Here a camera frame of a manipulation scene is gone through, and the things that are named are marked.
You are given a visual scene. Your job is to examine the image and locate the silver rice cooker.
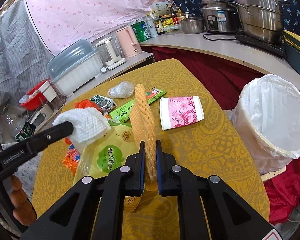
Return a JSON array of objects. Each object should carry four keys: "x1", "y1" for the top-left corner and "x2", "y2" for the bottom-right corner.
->
[{"x1": 201, "y1": 0, "x2": 240, "y2": 34}]

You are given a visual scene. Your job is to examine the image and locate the dark soy sauce bottle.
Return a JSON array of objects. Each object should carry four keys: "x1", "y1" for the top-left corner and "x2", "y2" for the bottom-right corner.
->
[{"x1": 152, "y1": 11, "x2": 165, "y2": 35}]

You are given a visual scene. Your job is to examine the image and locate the green carton box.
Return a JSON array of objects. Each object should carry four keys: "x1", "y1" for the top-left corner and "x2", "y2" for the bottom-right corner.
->
[{"x1": 109, "y1": 87, "x2": 167, "y2": 123}]

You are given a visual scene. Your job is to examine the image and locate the dark green foil wrapper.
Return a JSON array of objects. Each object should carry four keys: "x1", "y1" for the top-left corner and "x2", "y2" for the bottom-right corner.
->
[{"x1": 90, "y1": 95, "x2": 117, "y2": 115}]

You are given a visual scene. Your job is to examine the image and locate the white glass electric kettle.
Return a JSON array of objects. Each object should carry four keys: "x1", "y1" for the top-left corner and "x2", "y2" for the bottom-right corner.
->
[{"x1": 95, "y1": 37, "x2": 126, "y2": 74}]

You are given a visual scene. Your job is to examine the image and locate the large steel steamer pot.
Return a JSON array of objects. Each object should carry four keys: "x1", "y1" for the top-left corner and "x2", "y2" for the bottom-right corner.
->
[{"x1": 228, "y1": 0, "x2": 290, "y2": 44}]

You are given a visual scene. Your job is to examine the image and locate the white lined trash bin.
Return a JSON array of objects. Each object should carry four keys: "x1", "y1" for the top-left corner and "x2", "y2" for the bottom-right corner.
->
[{"x1": 229, "y1": 74, "x2": 300, "y2": 174}]

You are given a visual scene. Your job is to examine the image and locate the left hand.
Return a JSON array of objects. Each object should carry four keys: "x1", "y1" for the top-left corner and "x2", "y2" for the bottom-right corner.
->
[{"x1": 10, "y1": 176, "x2": 37, "y2": 226}]

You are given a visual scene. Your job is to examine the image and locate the white lidded canister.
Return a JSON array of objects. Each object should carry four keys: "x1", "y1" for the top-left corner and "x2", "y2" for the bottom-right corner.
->
[{"x1": 39, "y1": 81, "x2": 63, "y2": 110}]

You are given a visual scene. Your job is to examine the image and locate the white bottle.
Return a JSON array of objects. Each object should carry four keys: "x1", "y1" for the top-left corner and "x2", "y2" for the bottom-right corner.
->
[{"x1": 145, "y1": 13, "x2": 158, "y2": 38}]

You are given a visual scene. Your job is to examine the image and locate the pink white paper cup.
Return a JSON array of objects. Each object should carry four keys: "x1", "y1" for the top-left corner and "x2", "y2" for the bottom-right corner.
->
[{"x1": 159, "y1": 96, "x2": 204, "y2": 131}]

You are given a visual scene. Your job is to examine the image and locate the green tin can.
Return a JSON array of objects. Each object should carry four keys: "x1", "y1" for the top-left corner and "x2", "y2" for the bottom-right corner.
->
[{"x1": 131, "y1": 21, "x2": 151, "y2": 43}]

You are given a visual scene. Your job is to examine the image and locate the black power cable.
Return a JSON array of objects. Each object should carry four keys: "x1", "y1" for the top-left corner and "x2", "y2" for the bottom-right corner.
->
[{"x1": 202, "y1": 33, "x2": 237, "y2": 42}]

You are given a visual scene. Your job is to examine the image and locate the clear plastic bag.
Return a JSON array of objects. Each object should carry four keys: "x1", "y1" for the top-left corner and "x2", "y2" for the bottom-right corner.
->
[{"x1": 107, "y1": 81, "x2": 135, "y2": 99}]

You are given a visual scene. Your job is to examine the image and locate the red plastic bag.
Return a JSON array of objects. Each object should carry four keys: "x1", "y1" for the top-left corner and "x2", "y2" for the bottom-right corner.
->
[{"x1": 74, "y1": 99, "x2": 102, "y2": 113}]

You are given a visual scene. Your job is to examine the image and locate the pink electric kettle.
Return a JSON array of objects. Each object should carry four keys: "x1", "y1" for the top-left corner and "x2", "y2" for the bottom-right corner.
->
[{"x1": 116, "y1": 25, "x2": 142, "y2": 58}]

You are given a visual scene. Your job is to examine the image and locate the orange printed plastic bag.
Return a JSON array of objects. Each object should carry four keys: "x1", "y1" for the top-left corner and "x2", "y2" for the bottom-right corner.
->
[{"x1": 62, "y1": 138, "x2": 81, "y2": 175}]

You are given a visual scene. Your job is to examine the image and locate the black induction cooktop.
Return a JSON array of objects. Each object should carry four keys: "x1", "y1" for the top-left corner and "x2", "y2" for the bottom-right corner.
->
[{"x1": 235, "y1": 31, "x2": 285, "y2": 58}]

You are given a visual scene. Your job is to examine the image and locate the white paper towel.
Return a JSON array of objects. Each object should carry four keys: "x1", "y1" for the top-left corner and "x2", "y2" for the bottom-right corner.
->
[{"x1": 52, "y1": 107, "x2": 111, "y2": 147}]

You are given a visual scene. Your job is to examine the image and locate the pink dotted curtain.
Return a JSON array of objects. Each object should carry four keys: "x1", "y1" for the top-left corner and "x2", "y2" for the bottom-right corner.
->
[{"x1": 25, "y1": 0, "x2": 168, "y2": 55}]

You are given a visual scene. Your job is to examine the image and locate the green yellow snack bag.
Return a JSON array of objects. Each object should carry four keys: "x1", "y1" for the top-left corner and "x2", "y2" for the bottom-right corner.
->
[{"x1": 73, "y1": 120, "x2": 139, "y2": 184}]

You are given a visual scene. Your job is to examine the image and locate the dish rack with blue lid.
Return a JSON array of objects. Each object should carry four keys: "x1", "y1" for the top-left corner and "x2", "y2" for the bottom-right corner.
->
[{"x1": 47, "y1": 39, "x2": 103, "y2": 97}]

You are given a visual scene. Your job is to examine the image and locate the small steel pot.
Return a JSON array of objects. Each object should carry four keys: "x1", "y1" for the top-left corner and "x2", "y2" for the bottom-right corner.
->
[{"x1": 180, "y1": 17, "x2": 205, "y2": 34}]

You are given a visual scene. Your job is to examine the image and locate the blue yellow stacked basins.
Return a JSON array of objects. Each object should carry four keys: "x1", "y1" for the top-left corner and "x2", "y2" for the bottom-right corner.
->
[{"x1": 283, "y1": 30, "x2": 300, "y2": 74}]

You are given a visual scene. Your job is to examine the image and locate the yellow paisley tablecloth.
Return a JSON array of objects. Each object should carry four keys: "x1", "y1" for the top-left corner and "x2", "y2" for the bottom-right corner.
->
[{"x1": 32, "y1": 58, "x2": 271, "y2": 240}]

